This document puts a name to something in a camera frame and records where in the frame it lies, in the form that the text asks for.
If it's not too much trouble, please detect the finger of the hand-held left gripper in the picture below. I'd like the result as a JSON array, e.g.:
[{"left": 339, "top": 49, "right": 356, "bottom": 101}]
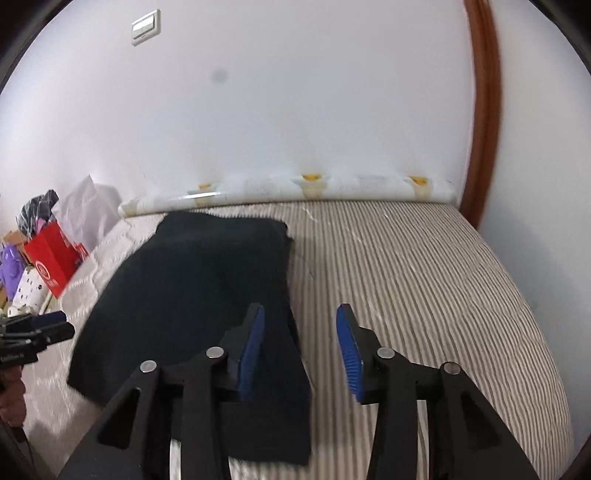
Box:
[
  {"left": 28, "top": 311, "right": 68, "bottom": 326},
  {"left": 30, "top": 321, "right": 76, "bottom": 346}
]

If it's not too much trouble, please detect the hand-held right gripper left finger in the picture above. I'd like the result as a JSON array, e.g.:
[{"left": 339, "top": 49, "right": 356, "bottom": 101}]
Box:
[{"left": 58, "top": 302, "right": 267, "bottom": 480}]

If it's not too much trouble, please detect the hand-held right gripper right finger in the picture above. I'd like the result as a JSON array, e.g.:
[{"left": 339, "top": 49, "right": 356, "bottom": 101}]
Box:
[{"left": 335, "top": 303, "right": 541, "bottom": 480}]

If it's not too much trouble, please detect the black sweatshirt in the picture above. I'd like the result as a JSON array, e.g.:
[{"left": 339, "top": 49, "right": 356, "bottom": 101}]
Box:
[{"left": 67, "top": 211, "right": 311, "bottom": 466}]

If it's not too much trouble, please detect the person's left hand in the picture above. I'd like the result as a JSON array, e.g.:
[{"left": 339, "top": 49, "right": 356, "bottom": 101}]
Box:
[{"left": 0, "top": 369, "right": 27, "bottom": 426}]

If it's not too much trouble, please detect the white polka dot bag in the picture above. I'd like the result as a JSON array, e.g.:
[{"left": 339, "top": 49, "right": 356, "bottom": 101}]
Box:
[{"left": 11, "top": 266, "right": 54, "bottom": 315}]

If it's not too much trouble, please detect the red paper bag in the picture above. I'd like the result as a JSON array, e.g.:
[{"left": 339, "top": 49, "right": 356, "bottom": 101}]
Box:
[{"left": 24, "top": 220, "right": 91, "bottom": 300}]

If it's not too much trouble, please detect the purple bag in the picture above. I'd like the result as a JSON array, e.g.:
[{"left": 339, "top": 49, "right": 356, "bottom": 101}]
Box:
[{"left": 0, "top": 244, "right": 28, "bottom": 297}]

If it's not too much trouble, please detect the cardboard box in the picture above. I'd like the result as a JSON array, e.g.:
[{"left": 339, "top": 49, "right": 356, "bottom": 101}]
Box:
[{"left": 2, "top": 230, "right": 29, "bottom": 254}]

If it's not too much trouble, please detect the striped mattress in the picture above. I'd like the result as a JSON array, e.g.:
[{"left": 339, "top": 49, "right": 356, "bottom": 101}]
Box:
[{"left": 23, "top": 198, "right": 576, "bottom": 480}]

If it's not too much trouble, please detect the dark plastic bag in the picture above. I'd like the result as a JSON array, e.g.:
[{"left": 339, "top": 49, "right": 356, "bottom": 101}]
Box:
[{"left": 16, "top": 189, "right": 60, "bottom": 241}]

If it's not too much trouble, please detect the red and white packaging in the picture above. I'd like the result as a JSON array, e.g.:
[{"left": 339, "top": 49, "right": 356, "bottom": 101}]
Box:
[{"left": 52, "top": 174, "right": 122, "bottom": 253}]

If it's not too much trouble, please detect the rolled patterned sheet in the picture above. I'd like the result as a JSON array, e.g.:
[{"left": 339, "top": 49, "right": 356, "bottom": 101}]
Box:
[{"left": 119, "top": 172, "right": 456, "bottom": 219}]

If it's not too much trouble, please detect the brown wooden door frame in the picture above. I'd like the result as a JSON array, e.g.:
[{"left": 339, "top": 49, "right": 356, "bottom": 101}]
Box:
[{"left": 459, "top": 0, "right": 503, "bottom": 230}]

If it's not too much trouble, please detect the white wall switch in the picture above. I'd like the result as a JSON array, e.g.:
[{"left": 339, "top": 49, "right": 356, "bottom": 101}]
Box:
[{"left": 130, "top": 10, "right": 162, "bottom": 47}]

